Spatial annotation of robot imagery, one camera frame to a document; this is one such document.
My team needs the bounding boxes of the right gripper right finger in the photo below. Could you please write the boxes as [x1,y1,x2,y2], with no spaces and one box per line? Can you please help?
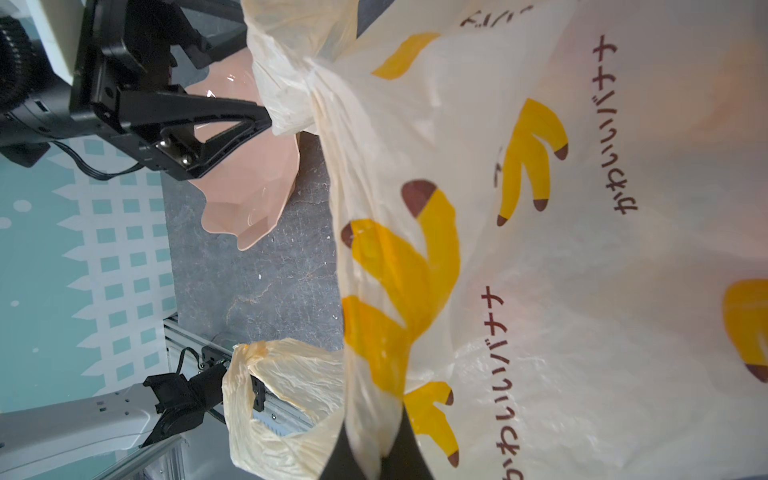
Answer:
[379,409,433,480]

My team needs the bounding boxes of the pink fruit plate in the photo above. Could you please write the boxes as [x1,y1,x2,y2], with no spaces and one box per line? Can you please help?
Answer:
[187,49,300,251]

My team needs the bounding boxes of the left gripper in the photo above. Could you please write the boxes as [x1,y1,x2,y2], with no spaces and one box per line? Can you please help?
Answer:
[1,1,272,181]

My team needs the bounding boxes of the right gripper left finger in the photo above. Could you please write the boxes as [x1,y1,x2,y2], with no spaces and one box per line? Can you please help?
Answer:
[319,424,359,480]

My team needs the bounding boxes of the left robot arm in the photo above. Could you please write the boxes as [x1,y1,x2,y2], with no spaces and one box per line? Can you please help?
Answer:
[1,1,271,479]

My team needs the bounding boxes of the banana print plastic bag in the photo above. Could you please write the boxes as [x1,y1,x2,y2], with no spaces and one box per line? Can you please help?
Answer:
[223,1,767,479]

